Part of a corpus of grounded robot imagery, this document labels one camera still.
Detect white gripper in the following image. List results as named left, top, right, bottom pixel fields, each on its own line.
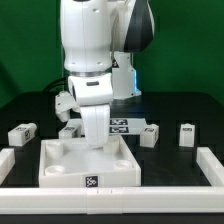
left=55, top=75, right=113, bottom=147

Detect white square tabletop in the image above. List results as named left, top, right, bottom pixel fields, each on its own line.
left=39, top=135, right=141, bottom=188

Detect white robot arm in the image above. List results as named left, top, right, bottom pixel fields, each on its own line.
left=55, top=0, right=155, bottom=147

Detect white marker sheet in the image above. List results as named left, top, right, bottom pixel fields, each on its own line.
left=70, top=117, right=148, bottom=137

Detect white U-shaped fence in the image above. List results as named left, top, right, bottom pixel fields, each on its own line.
left=0, top=147, right=224, bottom=214

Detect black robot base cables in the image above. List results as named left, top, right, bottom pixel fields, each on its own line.
left=41, top=77, right=68, bottom=93

